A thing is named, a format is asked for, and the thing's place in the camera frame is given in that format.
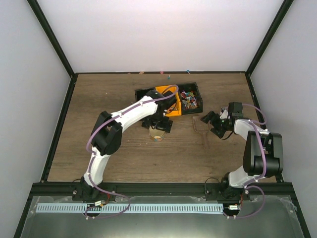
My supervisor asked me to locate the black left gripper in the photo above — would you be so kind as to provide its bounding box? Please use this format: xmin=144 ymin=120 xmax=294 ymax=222
xmin=141 ymin=112 xmax=172 ymax=133

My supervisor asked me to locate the gold round lid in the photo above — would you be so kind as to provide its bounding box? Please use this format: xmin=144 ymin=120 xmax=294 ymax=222
xmin=149 ymin=127 xmax=165 ymax=136

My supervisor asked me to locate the brown plastic scoop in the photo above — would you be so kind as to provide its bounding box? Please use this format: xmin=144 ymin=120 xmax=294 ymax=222
xmin=192 ymin=116 xmax=210 ymax=149

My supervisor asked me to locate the orange candy bin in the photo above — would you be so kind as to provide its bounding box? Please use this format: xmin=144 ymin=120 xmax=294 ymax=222
xmin=155 ymin=85 xmax=182 ymax=117

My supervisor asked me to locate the black candy bin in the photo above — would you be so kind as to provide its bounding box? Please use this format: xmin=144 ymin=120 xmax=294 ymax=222
xmin=177 ymin=82 xmax=203 ymax=115
xmin=134 ymin=87 xmax=155 ymax=102

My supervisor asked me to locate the clear round container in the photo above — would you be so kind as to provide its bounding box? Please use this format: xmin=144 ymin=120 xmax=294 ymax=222
xmin=150 ymin=135 xmax=164 ymax=142

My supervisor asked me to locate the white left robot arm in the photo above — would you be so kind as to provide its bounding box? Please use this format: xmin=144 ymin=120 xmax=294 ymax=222
xmin=81 ymin=85 xmax=178 ymax=200

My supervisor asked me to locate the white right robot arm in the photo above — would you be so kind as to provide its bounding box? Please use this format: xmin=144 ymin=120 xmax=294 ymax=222
xmin=201 ymin=102 xmax=283 ymax=200

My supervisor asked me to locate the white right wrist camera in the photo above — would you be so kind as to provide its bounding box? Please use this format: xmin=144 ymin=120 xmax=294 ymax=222
xmin=220 ymin=107 xmax=228 ymax=119

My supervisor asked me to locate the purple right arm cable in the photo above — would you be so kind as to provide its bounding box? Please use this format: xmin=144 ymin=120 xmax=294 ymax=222
xmin=222 ymin=103 xmax=268 ymax=219

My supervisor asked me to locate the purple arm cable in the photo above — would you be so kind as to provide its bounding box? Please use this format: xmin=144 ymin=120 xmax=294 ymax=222
xmin=85 ymin=84 xmax=179 ymax=220
xmin=222 ymin=103 xmax=268 ymax=219

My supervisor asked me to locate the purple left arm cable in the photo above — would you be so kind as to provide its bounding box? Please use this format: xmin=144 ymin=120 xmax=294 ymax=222
xmin=85 ymin=84 xmax=179 ymax=220

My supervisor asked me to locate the light blue slotted cable duct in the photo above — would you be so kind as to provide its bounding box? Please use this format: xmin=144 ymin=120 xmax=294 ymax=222
xmin=36 ymin=203 xmax=223 ymax=214

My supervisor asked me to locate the black front mounting rail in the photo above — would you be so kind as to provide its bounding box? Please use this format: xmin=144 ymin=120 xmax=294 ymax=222
xmin=32 ymin=182 xmax=293 ymax=201

